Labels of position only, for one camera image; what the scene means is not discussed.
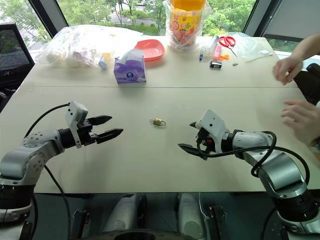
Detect yellow candy jar in bag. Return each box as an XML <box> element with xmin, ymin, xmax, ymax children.
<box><xmin>163</xmin><ymin>0</ymin><xmax>211</xmax><ymax>53</ymax></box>

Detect clear bag of white items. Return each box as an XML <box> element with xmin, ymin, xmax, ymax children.
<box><xmin>36</xmin><ymin>24</ymin><xmax>141</xmax><ymax>69</ymax></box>

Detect person's right hand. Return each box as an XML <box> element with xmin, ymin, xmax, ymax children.
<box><xmin>272</xmin><ymin>55</ymin><xmax>305</xmax><ymax>86</ymax></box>

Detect clear empty plastic bag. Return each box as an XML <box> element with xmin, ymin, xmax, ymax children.
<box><xmin>224</xmin><ymin>31</ymin><xmax>274</xmax><ymax>63</ymax></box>

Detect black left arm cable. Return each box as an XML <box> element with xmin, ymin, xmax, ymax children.
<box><xmin>23</xmin><ymin>102</ymin><xmax>72</xmax><ymax>240</ymax></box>

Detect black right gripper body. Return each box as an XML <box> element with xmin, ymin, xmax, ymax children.
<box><xmin>195</xmin><ymin>127</ymin><xmax>217</xmax><ymax>154</ymax></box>

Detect small white blue bottle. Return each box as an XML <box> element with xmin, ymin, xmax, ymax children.
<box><xmin>98</xmin><ymin>52</ymin><xmax>112</xmax><ymax>70</ymax></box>

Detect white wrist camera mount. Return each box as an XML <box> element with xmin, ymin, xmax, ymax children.
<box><xmin>195</xmin><ymin>108</ymin><xmax>231</xmax><ymax>154</ymax></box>
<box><xmin>65</xmin><ymin>100</ymin><xmax>89</xmax><ymax>149</ymax></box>

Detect black metal bracket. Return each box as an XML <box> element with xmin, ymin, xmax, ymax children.
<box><xmin>71</xmin><ymin>209</ymin><xmax>90</xmax><ymax>240</ymax></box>
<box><xmin>208</xmin><ymin>205</ymin><xmax>230</xmax><ymax>240</ymax></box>

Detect coral red plastic bowl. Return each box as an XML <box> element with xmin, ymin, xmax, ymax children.
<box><xmin>133</xmin><ymin>38</ymin><xmax>166</xmax><ymax>63</ymax></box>

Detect red handled scissors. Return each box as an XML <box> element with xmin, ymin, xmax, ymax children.
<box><xmin>218</xmin><ymin>35</ymin><xmax>239</xmax><ymax>58</ymax></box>

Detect black mesh office chair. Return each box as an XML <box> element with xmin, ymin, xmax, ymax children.
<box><xmin>0</xmin><ymin>21</ymin><xmax>36</xmax><ymax>87</ymax></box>

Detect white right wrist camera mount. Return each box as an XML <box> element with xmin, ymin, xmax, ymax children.
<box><xmin>195</xmin><ymin>108</ymin><xmax>231</xmax><ymax>154</ymax></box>

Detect silver robot leg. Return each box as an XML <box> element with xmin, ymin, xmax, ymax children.
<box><xmin>177</xmin><ymin>192</ymin><xmax>208</xmax><ymax>240</ymax></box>
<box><xmin>103</xmin><ymin>193</ymin><xmax>148</xmax><ymax>234</ymax></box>

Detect person's left hand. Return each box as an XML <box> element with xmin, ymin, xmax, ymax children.
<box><xmin>280</xmin><ymin>99</ymin><xmax>320</xmax><ymax>148</ymax></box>

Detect black window frame post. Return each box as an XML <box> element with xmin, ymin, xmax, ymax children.
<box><xmin>241</xmin><ymin>0</ymin><xmax>271</xmax><ymax>37</ymax></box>
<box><xmin>26</xmin><ymin>0</ymin><xmax>70</xmax><ymax>39</ymax></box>

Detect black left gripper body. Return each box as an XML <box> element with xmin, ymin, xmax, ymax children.
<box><xmin>77</xmin><ymin>119</ymin><xmax>98</xmax><ymax>147</ymax></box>

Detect black rounded chair part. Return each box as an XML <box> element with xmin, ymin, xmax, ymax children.
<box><xmin>293</xmin><ymin>63</ymin><xmax>320</xmax><ymax>106</ymax></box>

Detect clear plastic tube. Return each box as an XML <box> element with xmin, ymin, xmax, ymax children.
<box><xmin>204</xmin><ymin>35</ymin><xmax>220</xmax><ymax>51</ymax></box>

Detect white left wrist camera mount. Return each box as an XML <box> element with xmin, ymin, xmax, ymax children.
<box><xmin>65</xmin><ymin>100</ymin><xmax>89</xmax><ymax>149</ymax></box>

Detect purple tissue box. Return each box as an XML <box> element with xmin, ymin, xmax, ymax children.
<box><xmin>113</xmin><ymin>48</ymin><xmax>148</xmax><ymax>85</ymax></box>

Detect pink rectangular stick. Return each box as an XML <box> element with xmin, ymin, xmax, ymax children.
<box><xmin>212</xmin><ymin>45</ymin><xmax>223</xmax><ymax>61</ymax></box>

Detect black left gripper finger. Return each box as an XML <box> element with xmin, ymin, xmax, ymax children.
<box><xmin>95</xmin><ymin>128</ymin><xmax>125</xmax><ymax>145</ymax></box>
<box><xmin>87</xmin><ymin>114</ymin><xmax>113</xmax><ymax>127</ymax></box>

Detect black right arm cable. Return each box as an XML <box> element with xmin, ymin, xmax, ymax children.
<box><xmin>196</xmin><ymin>130</ymin><xmax>311</xmax><ymax>186</ymax></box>

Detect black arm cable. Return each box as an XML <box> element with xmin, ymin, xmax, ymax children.
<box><xmin>196</xmin><ymin>130</ymin><xmax>311</xmax><ymax>186</ymax></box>
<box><xmin>23</xmin><ymin>102</ymin><xmax>72</xmax><ymax>240</ymax></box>

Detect small brass padlock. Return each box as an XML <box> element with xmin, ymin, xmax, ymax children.
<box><xmin>149</xmin><ymin>117</ymin><xmax>167</xmax><ymax>128</ymax></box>

